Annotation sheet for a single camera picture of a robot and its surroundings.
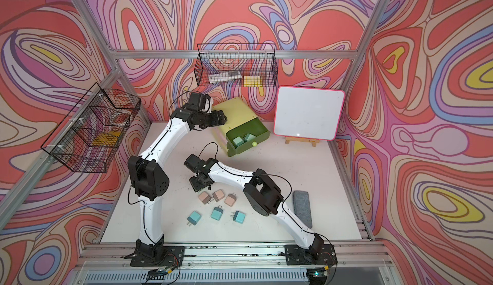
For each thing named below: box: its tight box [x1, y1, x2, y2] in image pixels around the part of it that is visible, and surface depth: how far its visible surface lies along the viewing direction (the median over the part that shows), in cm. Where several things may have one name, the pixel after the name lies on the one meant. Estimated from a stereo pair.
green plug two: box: [233, 136, 245, 149], surface depth 90 cm
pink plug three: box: [224, 192, 237, 208], surface depth 89 cm
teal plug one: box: [186, 210, 202, 227], surface depth 83 cm
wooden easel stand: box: [284, 136, 321, 147], surface depth 107 cm
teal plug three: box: [233, 209, 246, 225], surface depth 84 cm
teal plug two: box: [210, 204, 224, 221], surface depth 85 cm
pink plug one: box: [198, 191, 212, 205], surface depth 89 cm
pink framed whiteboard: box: [274, 85, 346, 147], surface depth 104 cm
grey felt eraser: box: [292, 190, 313, 229], surface depth 87 cm
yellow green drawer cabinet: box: [211, 96, 271, 158], surface depth 93 cm
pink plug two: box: [212, 189, 226, 203], surface depth 90 cm
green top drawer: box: [225, 117, 271, 157], surface depth 92 cm
